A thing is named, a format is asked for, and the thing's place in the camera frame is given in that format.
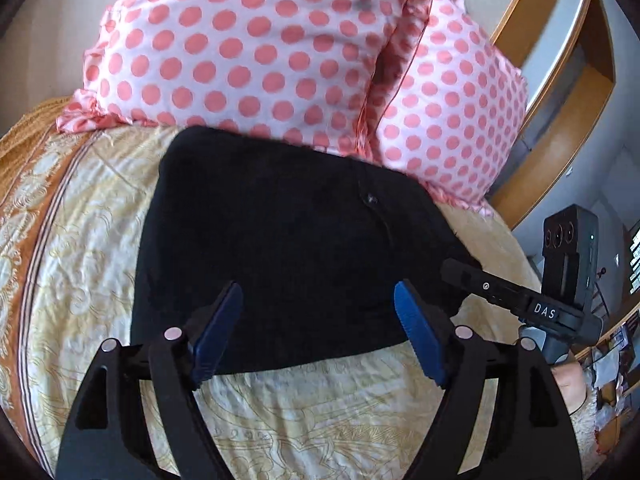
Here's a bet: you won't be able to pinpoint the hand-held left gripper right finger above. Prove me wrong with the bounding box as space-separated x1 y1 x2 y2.
393 280 583 480

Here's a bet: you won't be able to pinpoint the large pink polka dot pillow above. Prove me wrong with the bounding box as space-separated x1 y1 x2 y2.
56 0 436 161

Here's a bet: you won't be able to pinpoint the black pants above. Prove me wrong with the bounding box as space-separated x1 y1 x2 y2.
130 126 483 375

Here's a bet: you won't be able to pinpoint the person's right hand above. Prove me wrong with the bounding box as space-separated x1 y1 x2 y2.
552 362 587 413

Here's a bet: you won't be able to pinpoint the window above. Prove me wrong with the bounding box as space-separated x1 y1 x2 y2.
624 227 640 297

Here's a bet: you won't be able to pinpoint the yellow patterned bedspread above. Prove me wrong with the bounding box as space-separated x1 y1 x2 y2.
0 97 586 480

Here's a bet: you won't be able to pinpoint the wooden headboard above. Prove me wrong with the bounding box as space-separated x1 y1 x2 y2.
490 0 617 233

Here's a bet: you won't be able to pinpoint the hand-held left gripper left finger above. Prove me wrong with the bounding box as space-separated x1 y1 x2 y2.
55 281 245 480

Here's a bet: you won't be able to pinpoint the small pink polka dot pillow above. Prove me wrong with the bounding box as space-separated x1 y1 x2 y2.
357 0 531 218

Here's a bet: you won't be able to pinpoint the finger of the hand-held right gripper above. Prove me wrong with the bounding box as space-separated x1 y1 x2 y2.
440 258 532 312

